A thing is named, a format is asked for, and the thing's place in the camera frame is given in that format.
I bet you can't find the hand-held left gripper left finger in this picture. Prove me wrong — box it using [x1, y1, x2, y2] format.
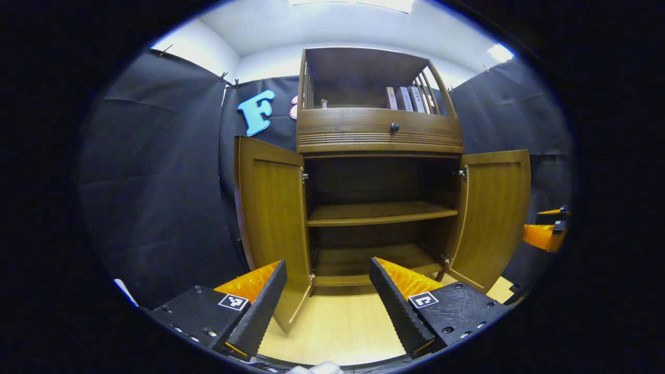
[151, 260, 288, 360]

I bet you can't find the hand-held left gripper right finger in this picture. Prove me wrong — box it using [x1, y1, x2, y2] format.
[369, 257, 511, 359]

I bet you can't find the wooden shoe cabinet door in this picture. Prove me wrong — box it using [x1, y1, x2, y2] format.
[444, 150, 531, 294]
[234, 136, 313, 333]

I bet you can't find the wooden double-door shoe cabinet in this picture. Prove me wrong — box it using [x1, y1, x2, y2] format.
[296, 47, 464, 297]

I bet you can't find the black backdrop cloth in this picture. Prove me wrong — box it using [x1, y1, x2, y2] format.
[78, 49, 575, 310]

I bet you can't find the small ceiling light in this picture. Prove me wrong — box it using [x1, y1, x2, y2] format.
[487, 44, 515, 63]

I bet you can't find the wooden drawer with black knob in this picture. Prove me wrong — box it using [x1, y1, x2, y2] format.
[297, 108, 463, 138]

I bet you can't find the ceiling light panel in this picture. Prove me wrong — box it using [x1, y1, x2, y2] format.
[288, 0, 415, 14]

